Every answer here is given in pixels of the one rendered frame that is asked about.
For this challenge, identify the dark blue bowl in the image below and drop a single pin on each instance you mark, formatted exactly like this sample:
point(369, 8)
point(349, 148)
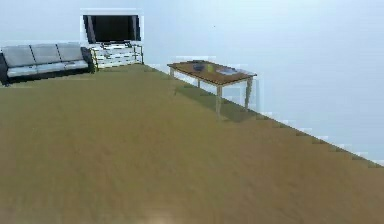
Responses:
point(198, 67)

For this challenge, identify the grey flat book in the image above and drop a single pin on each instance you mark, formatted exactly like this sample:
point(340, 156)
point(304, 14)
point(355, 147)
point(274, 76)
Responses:
point(227, 71)

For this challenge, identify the grey sofa with black frame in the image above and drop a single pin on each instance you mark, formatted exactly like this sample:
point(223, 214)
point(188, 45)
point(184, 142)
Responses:
point(43, 58)

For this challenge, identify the white television stand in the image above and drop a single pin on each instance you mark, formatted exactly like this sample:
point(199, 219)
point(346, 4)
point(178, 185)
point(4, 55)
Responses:
point(116, 55)

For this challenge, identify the yellow cup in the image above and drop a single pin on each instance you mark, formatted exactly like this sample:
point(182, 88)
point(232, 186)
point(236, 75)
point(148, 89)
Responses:
point(210, 68)

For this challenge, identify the brown wooden table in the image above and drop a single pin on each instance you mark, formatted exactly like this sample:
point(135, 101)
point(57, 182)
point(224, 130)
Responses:
point(213, 77)

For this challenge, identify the black television set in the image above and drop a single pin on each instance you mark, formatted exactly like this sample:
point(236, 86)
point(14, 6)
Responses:
point(111, 28)

